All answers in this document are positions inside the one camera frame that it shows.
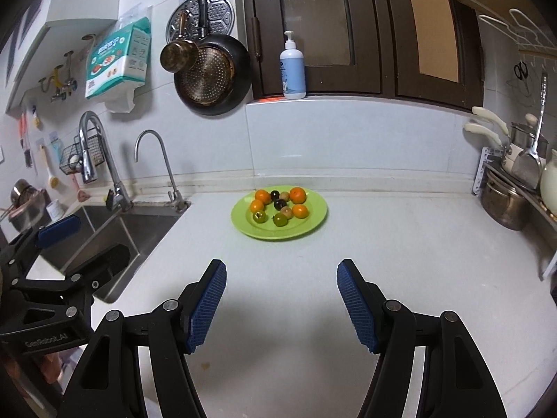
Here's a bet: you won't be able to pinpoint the green-yellow round fruit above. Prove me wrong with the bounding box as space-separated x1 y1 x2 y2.
280 206 293 219

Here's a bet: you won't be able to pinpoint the person's left hand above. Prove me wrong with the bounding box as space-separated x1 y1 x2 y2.
0 349 64 386

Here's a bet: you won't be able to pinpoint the white cup by sink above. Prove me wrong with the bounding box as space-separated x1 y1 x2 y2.
46 199 65 222

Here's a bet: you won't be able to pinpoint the steel pot by sink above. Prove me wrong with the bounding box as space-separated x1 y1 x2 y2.
8 179 46 233

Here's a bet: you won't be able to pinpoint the steel sink basin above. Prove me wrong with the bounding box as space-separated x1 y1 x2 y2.
41 205 180 303

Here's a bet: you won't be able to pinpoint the large chrome faucet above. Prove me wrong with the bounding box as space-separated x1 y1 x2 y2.
77 110 134 214

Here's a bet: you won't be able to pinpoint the thin steel faucet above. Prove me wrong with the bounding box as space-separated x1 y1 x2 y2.
133 129 192 214

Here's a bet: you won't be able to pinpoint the green plate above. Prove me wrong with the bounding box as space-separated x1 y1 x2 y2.
230 185 329 242

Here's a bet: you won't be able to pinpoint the teal paper towel pack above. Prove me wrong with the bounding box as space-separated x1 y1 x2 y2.
85 17 151 113

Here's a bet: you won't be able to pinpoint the steel pot on rack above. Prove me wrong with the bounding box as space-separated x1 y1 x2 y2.
480 170 532 231

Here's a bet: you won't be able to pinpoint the green fruit on plate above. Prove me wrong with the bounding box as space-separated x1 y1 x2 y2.
252 210 268 224

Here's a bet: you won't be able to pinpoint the orange fruit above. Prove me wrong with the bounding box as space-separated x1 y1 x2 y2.
255 189 272 205
249 199 265 213

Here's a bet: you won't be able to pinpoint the orange fruit front left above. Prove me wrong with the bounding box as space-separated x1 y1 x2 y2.
255 189 272 205

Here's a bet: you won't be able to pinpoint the yellowish fruit on counter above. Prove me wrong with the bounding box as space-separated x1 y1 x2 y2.
273 212 288 227

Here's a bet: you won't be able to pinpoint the dark plum right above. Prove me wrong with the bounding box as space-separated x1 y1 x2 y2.
274 199 287 210

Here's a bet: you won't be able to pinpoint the white kettle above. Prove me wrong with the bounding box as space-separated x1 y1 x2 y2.
540 149 557 216

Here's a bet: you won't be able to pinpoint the small brass saucepan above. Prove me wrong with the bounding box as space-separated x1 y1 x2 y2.
159 39 198 73

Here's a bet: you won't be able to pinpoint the steel spatula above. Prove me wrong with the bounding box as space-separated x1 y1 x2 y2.
512 69 548 190

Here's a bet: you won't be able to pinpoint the black frying pan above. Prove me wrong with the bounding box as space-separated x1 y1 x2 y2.
174 34 252 116

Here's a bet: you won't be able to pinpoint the small orange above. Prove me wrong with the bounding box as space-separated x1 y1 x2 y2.
292 204 310 219

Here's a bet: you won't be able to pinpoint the large orange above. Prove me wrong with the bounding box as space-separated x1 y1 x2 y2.
289 187 307 204

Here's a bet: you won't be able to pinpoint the round steel steamer rack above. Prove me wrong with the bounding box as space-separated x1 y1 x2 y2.
164 0 235 45

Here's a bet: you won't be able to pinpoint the blue soap dispenser bottle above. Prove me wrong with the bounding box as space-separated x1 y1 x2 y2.
280 30 306 100

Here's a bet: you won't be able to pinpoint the wire sink caddy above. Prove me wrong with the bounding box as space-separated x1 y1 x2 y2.
58 135 105 175

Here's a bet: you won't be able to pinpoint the cream pan handle lower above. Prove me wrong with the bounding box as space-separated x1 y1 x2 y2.
464 123 503 147

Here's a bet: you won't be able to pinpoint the cream pan handle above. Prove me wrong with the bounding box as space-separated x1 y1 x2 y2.
464 123 503 147
471 106 510 136

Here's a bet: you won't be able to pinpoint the cream pan handle upper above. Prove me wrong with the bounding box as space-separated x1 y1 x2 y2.
471 106 510 136

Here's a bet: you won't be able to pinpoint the black scissors on wall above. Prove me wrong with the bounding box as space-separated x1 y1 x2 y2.
513 61 529 81

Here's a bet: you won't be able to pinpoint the dark wooden window frame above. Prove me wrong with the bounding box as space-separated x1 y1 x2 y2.
244 0 483 110

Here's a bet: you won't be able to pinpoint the white wire rack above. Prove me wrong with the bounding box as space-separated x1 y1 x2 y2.
479 8 556 55

